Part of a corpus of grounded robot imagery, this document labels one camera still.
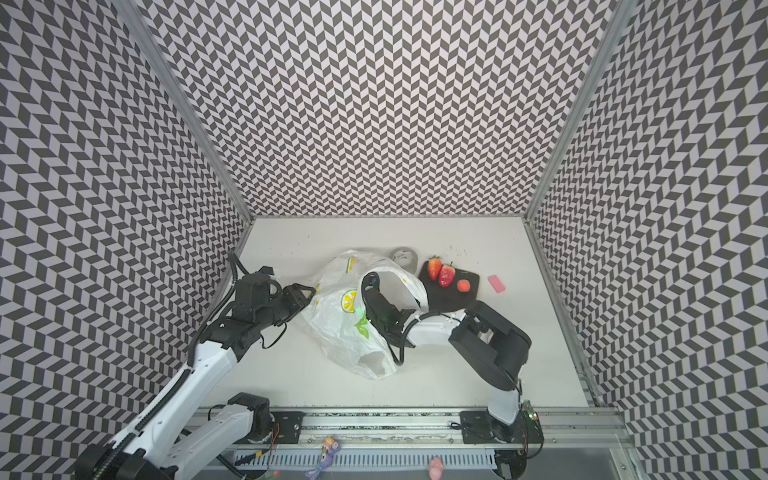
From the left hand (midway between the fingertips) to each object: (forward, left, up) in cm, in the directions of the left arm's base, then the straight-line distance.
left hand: (311, 295), depth 80 cm
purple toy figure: (-33, -7, -12) cm, 36 cm away
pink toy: (-37, -32, -14) cm, 51 cm away
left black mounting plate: (-28, +4, -14) cm, 32 cm away
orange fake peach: (+10, -44, -13) cm, 47 cm away
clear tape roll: (+23, -26, -14) cm, 38 cm away
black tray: (+7, -39, -15) cm, 42 cm away
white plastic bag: (-8, -9, +4) cm, 13 cm away
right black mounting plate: (-29, -44, -15) cm, 55 cm away
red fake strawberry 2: (+13, -39, -11) cm, 43 cm away
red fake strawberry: (+16, -35, -10) cm, 40 cm away
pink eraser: (+13, -56, -16) cm, 60 cm away
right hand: (-2, -10, -12) cm, 16 cm away
